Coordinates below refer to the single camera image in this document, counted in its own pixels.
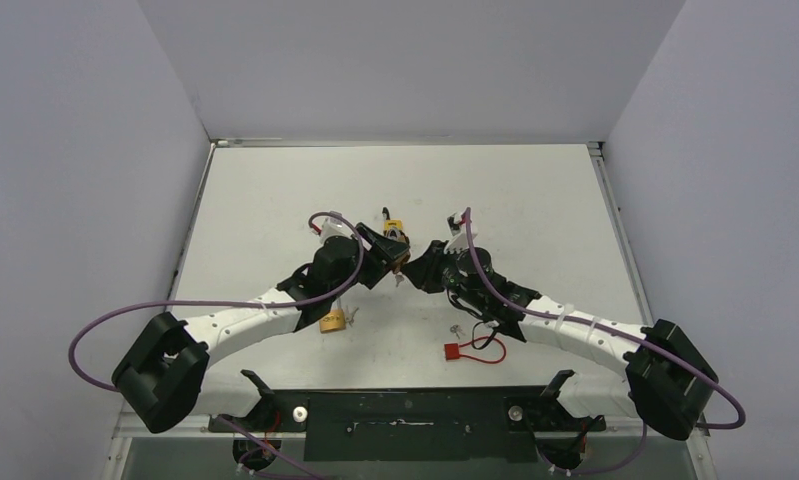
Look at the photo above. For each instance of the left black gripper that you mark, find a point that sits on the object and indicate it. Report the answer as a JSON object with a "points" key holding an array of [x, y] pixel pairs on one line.
{"points": [[380, 256]]}

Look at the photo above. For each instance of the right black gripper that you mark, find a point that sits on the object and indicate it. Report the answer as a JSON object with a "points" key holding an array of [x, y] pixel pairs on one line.
{"points": [[438, 266]]}

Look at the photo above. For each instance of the yellow black padlock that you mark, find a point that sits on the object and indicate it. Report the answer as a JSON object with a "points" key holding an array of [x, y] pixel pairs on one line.
{"points": [[393, 228]]}

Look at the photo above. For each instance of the brass padlock short shackle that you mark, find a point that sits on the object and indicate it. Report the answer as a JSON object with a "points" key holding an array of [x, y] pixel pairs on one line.
{"points": [[399, 263]]}

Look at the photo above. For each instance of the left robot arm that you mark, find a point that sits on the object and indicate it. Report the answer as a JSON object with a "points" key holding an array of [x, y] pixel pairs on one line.
{"points": [[166, 374]]}

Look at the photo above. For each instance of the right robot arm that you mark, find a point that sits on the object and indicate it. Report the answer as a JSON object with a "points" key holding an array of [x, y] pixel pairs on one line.
{"points": [[661, 377]]}

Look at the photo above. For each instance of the keys beside long-shackle padlock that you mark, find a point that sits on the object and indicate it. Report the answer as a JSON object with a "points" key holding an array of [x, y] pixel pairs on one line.
{"points": [[350, 315]]}

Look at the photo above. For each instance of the brass padlock long shackle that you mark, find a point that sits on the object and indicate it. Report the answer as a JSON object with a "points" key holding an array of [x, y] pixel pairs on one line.
{"points": [[333, 321]]}

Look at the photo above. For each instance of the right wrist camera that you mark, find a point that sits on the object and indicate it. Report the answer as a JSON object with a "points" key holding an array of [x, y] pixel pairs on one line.
{"points": [[459, 241]]}

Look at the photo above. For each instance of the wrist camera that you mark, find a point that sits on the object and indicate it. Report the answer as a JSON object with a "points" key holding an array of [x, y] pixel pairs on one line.
{"points": [[327, 225], [459, 241]]}

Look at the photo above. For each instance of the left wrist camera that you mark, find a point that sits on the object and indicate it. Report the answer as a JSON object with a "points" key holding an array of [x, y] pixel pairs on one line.
{"points": [[327, 225]]}

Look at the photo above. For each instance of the red cable lock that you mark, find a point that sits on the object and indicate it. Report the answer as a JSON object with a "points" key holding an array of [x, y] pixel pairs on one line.
{"points": [[470, 350]]}

